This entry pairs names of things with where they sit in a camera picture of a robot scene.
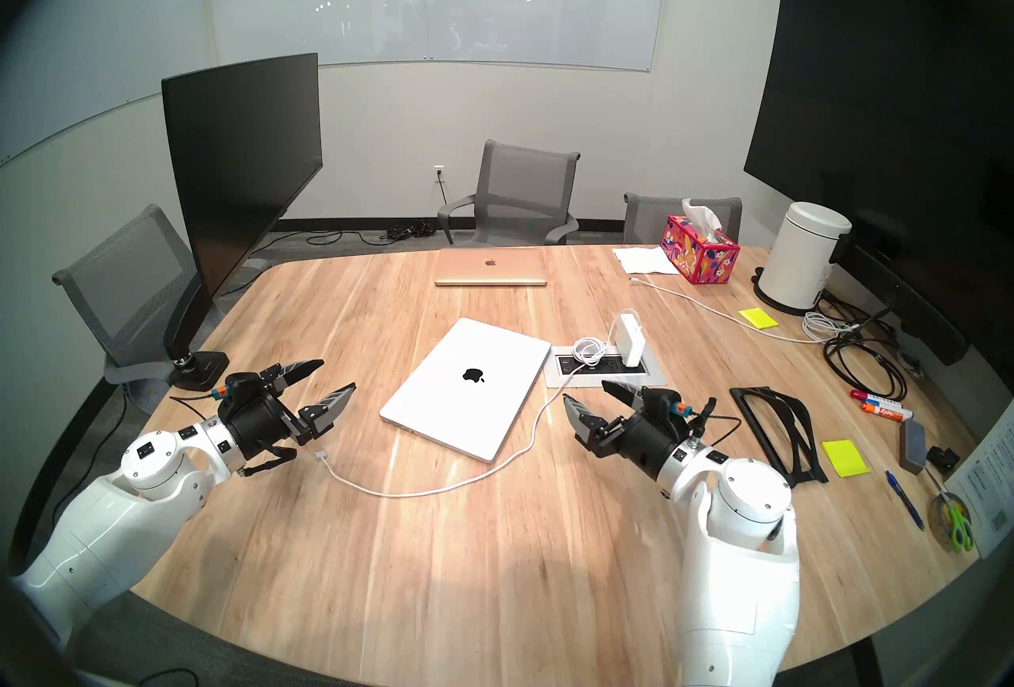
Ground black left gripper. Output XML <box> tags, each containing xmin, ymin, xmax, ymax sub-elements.
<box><xmin>212</xmin><ymin>359</ymin><xmax>357</xmax><ymax>460</ymax></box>

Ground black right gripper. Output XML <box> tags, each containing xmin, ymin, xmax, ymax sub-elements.
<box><xmin>562</xmin><ymin>379</ymin><xmax>705</xmax><ymax>479</ymax></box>

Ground white MacBook charging cable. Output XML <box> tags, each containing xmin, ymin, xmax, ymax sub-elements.
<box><xmin>314</xmin><ymin>311</ymin><xmax>641</xmax><ymax>498</ymax></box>

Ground silver closed MacBook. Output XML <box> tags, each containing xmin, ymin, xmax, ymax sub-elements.
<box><xmin>379</xmin><ymin>318</ymin><xmax>553</xmax><ymax>464</ymax></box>

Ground gold closed MacBook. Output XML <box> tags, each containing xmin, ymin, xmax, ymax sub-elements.
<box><xmin>434</xmin><ymin>248</ymin><xmax>549</xmax><ymax>288</ymax></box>

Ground black desk monitor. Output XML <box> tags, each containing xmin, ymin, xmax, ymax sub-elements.
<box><xmin>162</xmin><ymin>53</ymin><xmax>324</xmax><ymax>298</ymax></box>

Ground silver table power outlet box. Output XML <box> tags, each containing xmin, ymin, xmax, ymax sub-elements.
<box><xmin>543</xmin><ymin>345</ymin><xmax>668</xmax><ymax>389</ymax></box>

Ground white power adapter brick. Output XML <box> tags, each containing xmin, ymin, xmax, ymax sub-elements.
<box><xmin>608</xmin><ymin>311</ymin><xmax>644</xmax><ymax>368</ymax></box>

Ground white paper napkin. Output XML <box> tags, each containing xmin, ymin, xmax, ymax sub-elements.
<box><xmin>612</xmin><ymin>246</ymin><xmax>682</xmax><ymax>276</ymax></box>

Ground colourful floral tissue box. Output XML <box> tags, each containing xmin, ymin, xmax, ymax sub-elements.
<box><xmin>661</xmin><ymin>199</ymin><xmax>741</xmax><ymax>286</ymax></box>

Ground grey mesh office chair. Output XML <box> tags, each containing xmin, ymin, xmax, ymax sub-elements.
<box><xmin>52</xmin><ymin>204</ymin><xmax>215</xmax><ymax>409</ymax></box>
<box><xmin>437</xmin><ymin>139</ymin><xmax>581</xmax><ymax>247</ymax></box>
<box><xmin>623</xmin><ymin>193</ymin><xmax>744</xmax><ymax>246</ymax></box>

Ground black folding laptop stand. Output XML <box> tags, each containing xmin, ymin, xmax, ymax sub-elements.
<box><xmin>729</xmin><ymin>386</ymin><xmax>830</xmax><ymax>488</ymax></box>

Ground large yellow sticky note pad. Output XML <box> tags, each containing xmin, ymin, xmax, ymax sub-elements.
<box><xmin>821</xmin><ymin>440</ymin><xmax>870</xmax><ymax>478</ymax></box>

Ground white cylindrical bin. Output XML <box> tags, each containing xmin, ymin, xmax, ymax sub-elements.
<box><xmin>753</xmin><ymin>201</ymin><xmax>853</xmax><ymax>317</ymax></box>

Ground grey whiteboard eraser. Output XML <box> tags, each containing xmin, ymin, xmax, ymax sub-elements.
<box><xmin>898</xmin><ymin>420</ymin><xmax>928</xmax><ymax>475</ymax></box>

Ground blue pen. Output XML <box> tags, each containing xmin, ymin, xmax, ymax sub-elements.
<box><xmin>885</xmin><ymin>470</ymin><xmax>926</xmax><ymax>532</ymax></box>

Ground black video bar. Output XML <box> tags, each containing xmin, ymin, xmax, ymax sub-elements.
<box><xmin>828</xmin><ymin>230</ymin><xmax>971</xmax><ymax>368</ymax></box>

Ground white printed paper sheet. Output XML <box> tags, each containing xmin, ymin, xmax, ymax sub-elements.
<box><xmin>943</xmin><ymin>420</ymin><xmax>1014</xmax><ymax>559</ymax></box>

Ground right gripper cable orange plug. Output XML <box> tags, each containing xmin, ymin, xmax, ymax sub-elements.
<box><xmin>668</xmin><ymin>396</ymin><xmax>742</xmax><ymax>456</ymax></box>

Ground gripper cable orange plug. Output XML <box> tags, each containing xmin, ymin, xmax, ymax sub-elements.
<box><xmin>668</xmin><ymin>396</ymin><xmax>742</xmax><ymax>456</ymax></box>
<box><xmin>168</xmin><ymin>384</ymin><xmax>232</xmax><ymax>425</ymax></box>

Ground left gripper cable orange plug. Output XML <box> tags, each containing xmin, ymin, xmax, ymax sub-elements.
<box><xmin>168</xmin><ymin>384</ymin><xmax>232</xmax><ymax>425</ymax></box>

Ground black floor cable bundle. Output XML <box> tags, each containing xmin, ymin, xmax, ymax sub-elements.
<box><xmin>273</xmin><ymin>220</ymin><xmax>438</xmax><ymax>246</ymax></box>

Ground coiled black cable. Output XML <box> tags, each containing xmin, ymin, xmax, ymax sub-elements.
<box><xmin>820</xmin><ymin>293</ymin><xmax>910</xmax><ymax>401</ymax></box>

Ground long white cable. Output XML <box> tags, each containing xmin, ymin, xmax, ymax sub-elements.
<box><xmin>631</xmin><ymin>277</ymin><xmax>860</xmax><ymax>344</ymax></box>

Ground green handled scissors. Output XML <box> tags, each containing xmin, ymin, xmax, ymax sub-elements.
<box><xmin>931</xmin><ymin>475</ymin><xmax>974</xmax><ymax>553</ymax></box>

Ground large black wall television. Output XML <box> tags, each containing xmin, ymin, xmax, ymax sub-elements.
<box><xmin>743</xmin><ymin>0</ymin><xmax>1014</xmax><ymax>345</ymax></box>

